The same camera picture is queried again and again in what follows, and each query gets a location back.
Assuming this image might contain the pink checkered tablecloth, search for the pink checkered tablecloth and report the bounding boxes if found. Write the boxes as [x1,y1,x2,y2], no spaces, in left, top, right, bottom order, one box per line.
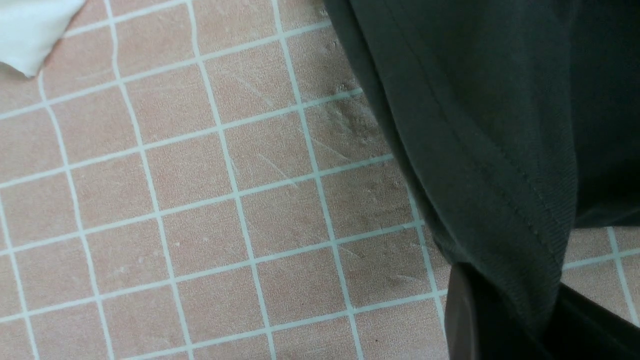
[1,0,639,360]

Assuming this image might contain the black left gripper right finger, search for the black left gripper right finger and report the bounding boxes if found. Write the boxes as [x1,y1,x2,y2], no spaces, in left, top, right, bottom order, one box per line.
[543,284,640,360]

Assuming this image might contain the white garment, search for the white garment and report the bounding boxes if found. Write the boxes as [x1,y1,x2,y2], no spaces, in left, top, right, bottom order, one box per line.
[0,0,86,78]

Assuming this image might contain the dark gray long-sleeve shirt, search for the dark gray long-sleeve shirt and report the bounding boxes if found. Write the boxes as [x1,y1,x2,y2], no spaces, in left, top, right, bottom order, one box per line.
[325,0,640,334]

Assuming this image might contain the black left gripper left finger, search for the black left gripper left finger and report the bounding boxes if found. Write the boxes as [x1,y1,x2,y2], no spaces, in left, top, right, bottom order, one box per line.
[445,263,552,360]

